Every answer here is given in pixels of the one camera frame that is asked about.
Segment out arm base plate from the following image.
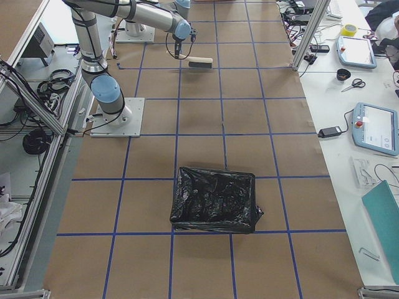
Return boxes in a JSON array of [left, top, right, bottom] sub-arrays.
[[116, 22, 155, 44], [90, 97, 145, 138]]

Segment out beige hand brush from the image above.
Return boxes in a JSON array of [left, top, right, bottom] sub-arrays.
[[178, 54, 213, 69]]

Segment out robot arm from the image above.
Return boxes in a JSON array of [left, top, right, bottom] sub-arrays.
[[125, 1, 191, 40], [64, 1, 193, 126]]

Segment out black lined trash bin right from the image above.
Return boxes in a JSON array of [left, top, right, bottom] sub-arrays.
[[170, 167, 263, 234]]

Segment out scissors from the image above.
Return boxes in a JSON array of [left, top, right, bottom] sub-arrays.
[[342, 78, 366, 92]]

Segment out aluminium frame post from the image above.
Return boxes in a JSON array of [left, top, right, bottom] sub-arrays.
[[291, 0, 330, 71]]

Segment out black power adapter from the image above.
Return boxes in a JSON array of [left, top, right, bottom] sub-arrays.
[[317, 126, 342, 138]]

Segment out upper teach pendant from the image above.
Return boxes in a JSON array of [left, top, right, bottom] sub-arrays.
[[336, 36, 377, 69]]

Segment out teal folder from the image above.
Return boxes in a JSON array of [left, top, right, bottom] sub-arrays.
[[362, 181, 398, 285]]

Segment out lower teach pendant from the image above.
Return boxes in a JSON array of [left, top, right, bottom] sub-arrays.
[[352, 103, 398, 156]]

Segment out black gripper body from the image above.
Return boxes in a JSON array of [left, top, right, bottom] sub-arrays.
[[173, 27, 197, 43]]

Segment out teach pendant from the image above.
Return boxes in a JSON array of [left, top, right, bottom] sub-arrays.
[[352, 103, 398, 156], [336, 36, 377, 69]]

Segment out coiled black cable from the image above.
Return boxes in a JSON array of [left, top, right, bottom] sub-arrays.
[[22, 128, 52, 156]]

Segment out yellow tape roll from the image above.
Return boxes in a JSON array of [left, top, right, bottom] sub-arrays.
[[340, 24, 358, 37]]

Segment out black phone device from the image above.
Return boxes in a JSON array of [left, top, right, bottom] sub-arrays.
[[310, 45, 330, 53]]

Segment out grey control box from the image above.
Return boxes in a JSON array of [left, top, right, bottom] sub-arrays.
[[21, 22, 55, 67]]

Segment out allen key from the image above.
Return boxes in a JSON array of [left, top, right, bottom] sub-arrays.
[[358, 247, 380, 261]]

